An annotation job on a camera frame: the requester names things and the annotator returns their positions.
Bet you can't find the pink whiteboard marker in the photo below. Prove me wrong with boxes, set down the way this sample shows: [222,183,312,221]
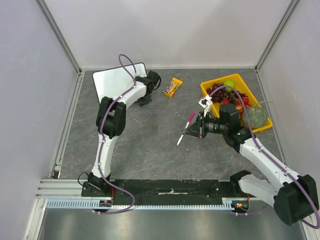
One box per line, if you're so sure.
[176,112,196,146]

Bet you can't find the white whiteboard black frame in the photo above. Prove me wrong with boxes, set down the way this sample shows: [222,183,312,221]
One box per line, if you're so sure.
[92,62,147,101]

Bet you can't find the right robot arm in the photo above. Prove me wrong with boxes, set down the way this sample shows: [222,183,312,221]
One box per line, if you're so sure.
[182,103,320,226]

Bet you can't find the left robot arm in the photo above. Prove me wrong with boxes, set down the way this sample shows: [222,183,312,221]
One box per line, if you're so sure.
[81,71,162,197]

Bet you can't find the yellow candy packet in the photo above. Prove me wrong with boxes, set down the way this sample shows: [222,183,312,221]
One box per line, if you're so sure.
[163,77,183,98]

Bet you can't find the purple grape bunch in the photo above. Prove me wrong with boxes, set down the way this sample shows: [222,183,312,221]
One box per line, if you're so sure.
[206,83,230,104]

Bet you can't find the light green pear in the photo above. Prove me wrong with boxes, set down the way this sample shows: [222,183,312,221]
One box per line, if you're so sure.
[223,79,236,92]

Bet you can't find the green netted melon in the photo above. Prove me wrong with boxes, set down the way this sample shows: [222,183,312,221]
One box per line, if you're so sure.
[240,101,273,130]

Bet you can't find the yellow plastic tray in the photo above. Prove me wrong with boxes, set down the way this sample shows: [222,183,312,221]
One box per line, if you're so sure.
[200,73,273,133]

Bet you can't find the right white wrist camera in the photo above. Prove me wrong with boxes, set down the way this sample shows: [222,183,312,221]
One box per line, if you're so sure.
[198,94,213,117]

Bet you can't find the slotted cable duct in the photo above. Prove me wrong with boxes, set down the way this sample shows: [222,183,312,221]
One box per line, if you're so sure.
[46,199,245,211]

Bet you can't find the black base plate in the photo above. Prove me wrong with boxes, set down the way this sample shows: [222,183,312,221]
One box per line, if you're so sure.
[81,178,248,204]

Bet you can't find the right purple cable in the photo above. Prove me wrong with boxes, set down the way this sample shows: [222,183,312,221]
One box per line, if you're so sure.
[209,85,320,230]

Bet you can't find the left aluminium frame post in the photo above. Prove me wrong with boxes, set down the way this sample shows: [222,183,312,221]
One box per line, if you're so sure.
[35,0,82,75]

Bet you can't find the aluminium frame post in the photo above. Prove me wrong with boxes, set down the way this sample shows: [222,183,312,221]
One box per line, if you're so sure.
[35,0,82,75]
[254,0,300,73]

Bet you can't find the right aluminium frame post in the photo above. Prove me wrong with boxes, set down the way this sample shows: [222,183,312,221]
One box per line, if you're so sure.
[254,0,300,73]

